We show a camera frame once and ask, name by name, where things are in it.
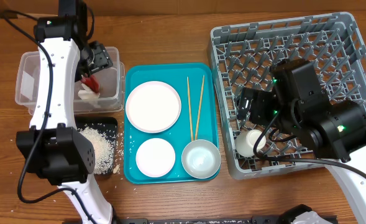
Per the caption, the red snack wrapper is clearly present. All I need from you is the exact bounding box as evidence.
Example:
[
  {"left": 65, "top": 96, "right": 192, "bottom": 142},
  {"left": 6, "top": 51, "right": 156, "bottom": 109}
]
[{"left": 81, "top": 75, "right": 100, "bottom": 93}]

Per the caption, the white napkin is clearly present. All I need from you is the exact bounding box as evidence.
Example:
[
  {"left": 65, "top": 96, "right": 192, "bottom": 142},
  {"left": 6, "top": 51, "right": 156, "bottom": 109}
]
[{"left": 78, "top": 90, "right": 99, "bottom": 100}]

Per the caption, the white paper cup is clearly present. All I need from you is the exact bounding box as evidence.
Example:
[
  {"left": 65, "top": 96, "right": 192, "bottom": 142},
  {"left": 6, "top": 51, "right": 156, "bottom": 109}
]
[{"left": 235, "top": 129, "right": 262, "bottom": 157}]

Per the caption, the pile of rice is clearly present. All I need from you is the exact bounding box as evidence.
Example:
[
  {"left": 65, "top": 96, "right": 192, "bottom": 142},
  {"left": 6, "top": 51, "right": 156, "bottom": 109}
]
[{"left": 78, "top": 126, "right": 114, "bottom": 175}]

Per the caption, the small pink bowl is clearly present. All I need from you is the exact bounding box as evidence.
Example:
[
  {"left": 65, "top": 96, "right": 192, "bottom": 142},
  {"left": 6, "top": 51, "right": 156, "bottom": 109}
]
[{"left": 135, "top": 138, "right": 176, "bottom": 178}]

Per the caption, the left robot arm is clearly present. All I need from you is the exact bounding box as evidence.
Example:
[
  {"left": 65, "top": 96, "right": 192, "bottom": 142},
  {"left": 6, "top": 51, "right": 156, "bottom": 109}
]
[{"left": 16, "top": 0, "right": 117, "bottom": 223}]

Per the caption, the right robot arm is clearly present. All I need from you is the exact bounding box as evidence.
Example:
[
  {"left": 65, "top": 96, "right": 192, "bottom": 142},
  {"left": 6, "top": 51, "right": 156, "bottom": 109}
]
[{"left": 237, "top": 58, "right": 366, "bottom": 223}]

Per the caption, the grey dishwasher rack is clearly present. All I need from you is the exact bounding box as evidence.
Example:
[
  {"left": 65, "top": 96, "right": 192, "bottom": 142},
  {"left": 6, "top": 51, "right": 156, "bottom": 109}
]
[{"left": 208, "top": 12, "right": 366, "bottom": 180}]

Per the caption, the black food waste tray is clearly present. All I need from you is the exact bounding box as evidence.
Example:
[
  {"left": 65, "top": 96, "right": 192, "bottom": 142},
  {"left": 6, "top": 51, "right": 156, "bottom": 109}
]
[{"left": 75, "top": 116, "right": 117, "bottom": 175}]

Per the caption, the right wooden chopstick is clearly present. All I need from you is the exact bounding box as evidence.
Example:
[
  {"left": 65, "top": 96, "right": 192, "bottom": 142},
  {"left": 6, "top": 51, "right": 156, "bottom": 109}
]
[{"left": 194, "top": 75, "right": 205, "bottom": 140}]

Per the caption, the clear plastic bin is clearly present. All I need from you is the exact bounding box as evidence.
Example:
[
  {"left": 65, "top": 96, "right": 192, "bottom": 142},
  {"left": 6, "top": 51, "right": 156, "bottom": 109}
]
[{"left": 15, "top": 47, "right": 125, "bottom": 114}]

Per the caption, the large pink plate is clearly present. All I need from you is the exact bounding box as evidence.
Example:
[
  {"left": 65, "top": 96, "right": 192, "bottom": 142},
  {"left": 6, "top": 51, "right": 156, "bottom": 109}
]
[{"left": 126, "top": 81, "right": 181, "bottom": 134}]

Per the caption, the grey-white bowl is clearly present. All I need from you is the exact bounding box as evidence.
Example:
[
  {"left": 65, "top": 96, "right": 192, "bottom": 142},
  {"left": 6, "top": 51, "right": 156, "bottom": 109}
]
[{"left": 181, "top": 139, "right": 221, "bottom": 179}]

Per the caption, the teal plastic tray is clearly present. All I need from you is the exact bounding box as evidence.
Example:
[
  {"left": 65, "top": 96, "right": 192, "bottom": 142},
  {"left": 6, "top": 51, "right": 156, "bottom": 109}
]
[{"left": 124, "top": 63, "right": 219, "bottom": 184}]

